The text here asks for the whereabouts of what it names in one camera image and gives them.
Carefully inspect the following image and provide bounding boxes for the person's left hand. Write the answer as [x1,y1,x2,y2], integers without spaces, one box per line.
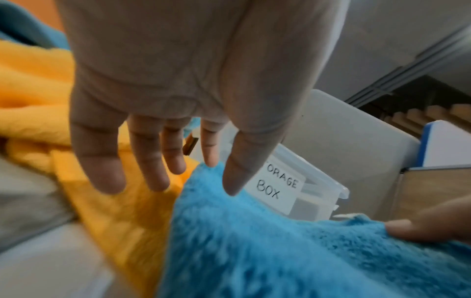
[54,0,351,196]

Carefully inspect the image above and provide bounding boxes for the person's right hand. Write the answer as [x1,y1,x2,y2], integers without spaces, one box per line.
[384,194,471,244]

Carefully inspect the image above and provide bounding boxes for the yellow towel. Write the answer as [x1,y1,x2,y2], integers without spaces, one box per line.
[0,39,202,298]

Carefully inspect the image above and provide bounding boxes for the clear plastic storage box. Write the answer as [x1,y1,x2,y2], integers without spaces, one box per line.
[217,122,351,223]

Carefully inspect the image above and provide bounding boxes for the grey towel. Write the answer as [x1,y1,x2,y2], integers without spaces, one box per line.
[0,154,80,254]

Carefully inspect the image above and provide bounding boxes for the wooden cabinet panel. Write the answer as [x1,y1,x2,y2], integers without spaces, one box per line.
[388,163,471,222]

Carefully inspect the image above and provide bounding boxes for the white board with blue edge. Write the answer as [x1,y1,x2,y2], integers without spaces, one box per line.
[417,119,471,169]

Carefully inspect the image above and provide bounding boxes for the beige ceiling baffles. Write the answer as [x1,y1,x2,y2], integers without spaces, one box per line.
[380,103,471,139]

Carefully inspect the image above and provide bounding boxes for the grey ceiling pipe bundle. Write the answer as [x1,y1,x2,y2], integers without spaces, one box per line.
[343,26,471,107]

